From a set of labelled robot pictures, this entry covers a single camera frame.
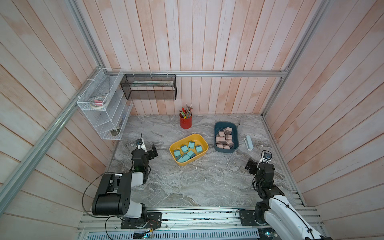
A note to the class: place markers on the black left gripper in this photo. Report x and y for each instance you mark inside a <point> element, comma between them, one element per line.
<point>149,152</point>

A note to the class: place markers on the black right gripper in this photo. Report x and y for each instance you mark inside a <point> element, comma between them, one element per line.
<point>254,165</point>

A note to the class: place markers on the teal plug moved aside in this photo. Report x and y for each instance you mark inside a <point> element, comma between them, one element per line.
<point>199,149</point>

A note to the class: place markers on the yellow plastic bin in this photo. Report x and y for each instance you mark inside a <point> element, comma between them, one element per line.
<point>198,139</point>

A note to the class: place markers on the dark teal plastic bin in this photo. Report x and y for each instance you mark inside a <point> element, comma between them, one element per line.
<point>220,126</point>

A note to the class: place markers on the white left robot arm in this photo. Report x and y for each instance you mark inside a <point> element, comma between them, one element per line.
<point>113,197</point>

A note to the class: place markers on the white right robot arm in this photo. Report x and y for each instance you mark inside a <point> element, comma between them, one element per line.
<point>274,209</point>

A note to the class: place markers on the white stapler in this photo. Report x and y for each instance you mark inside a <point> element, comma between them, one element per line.
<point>249,143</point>

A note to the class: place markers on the grey tool on table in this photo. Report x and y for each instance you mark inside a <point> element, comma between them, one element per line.
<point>239,127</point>

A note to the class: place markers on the red pencil cup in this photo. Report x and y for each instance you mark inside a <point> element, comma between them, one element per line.
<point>185,115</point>

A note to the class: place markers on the tape roll on shelf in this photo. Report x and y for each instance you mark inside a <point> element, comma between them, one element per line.
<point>99,102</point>

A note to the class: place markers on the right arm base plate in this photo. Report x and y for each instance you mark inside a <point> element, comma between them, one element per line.
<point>248,218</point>

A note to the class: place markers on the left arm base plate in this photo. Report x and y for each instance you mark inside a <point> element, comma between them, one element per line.
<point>150,220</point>

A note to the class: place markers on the white wire shelf rack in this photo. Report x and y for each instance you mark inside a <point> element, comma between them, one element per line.
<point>110,122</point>

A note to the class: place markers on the black mesh wall basket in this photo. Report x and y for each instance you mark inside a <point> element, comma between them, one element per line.
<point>149,87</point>

